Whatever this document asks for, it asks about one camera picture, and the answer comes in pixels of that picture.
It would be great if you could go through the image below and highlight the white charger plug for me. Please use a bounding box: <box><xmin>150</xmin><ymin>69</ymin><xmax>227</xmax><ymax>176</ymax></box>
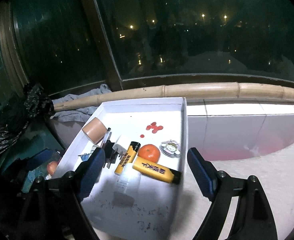
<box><xmin>112</xmin><ymin>136</ymin><xmax>127</xmax><ymax>158</ymax></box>

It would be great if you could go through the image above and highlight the black gel pen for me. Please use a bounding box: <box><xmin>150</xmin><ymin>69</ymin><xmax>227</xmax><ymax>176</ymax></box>
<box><xmin>100</xmin><ymin>127</ymin><xmax>111</xmax><ymax>148</ymax></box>

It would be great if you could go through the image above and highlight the yellow black lighter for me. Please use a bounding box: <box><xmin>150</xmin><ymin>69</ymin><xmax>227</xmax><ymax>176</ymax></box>
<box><xmin>133</xmin><ymin>157</ymin><xmax>182</xmax><ymax>185</ymax></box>

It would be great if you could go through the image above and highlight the orange tangerine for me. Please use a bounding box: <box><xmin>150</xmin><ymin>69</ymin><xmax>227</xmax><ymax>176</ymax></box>
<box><xmin>138</xmin><ymin>144</ymin><xmax>161</xmax><ymax>163</ymax></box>

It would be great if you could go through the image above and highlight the cartoon printed mat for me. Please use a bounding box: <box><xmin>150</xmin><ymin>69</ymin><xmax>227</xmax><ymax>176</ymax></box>
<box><xmin>2</xmin><ymin>147</ymin><xmax>65</xmax><ymax>193</ymax></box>

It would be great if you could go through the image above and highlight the blue binder clip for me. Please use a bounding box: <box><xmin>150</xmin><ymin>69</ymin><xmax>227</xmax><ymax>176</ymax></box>
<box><xmin>79</xmin><ymin>153</ymin><xmax>91</xmax><ymax>161</ymax></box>

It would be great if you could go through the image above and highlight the black charger plug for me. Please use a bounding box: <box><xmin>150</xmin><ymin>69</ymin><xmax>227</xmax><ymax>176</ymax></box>
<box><xmin>103</xmin><ymin>140</ymin><xmax>118</xmax><ymax>168</ymax></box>

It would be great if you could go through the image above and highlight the tan tape roll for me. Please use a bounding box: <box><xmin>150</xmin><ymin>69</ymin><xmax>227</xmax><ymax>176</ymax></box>
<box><xmin>81</xmin><ymin>118</ymin><xmax>107</xmax><ymax>144</ymax></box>

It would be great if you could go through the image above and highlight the yellow lighter in tray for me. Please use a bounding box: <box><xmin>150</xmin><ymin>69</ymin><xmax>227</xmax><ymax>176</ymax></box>
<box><xmin>114</xmin><ymin>141</ymin><xmax>140</xmax><ymax>175</ymax></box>

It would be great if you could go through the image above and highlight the grey cloth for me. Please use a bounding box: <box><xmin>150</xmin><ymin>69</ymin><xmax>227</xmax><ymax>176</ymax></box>
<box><xmin>50</xmin><ymin>83</ymin><xmax>112</xmax><ymax>123</ymax></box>

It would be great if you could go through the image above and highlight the dark patterned fabric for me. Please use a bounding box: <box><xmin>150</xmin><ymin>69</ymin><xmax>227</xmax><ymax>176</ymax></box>
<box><xmin>0</xmin><ymin>83</ymin><xmax>54</xmax><ymax>155</ymax></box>

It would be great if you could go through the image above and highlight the white cardboard tray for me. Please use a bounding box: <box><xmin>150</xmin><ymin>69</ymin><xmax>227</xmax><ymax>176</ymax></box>
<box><xmin>51</xmin><ymin>96</ymin><xmax>189</xmax><ymax>240</ymax></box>

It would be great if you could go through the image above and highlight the bamboo pole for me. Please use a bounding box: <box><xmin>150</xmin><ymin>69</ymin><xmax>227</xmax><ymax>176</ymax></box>
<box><xmin>54</xmin><ymin>82</ymin><xmax>294</xmax><ymax>110</ymax></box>

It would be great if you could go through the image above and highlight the cartoon acrylic keychain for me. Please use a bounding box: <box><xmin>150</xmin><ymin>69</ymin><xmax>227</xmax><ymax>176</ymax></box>
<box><xmin>159</xmin><ymin>140</ymin><xmax>181</xmax><ymax>158</ymax></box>

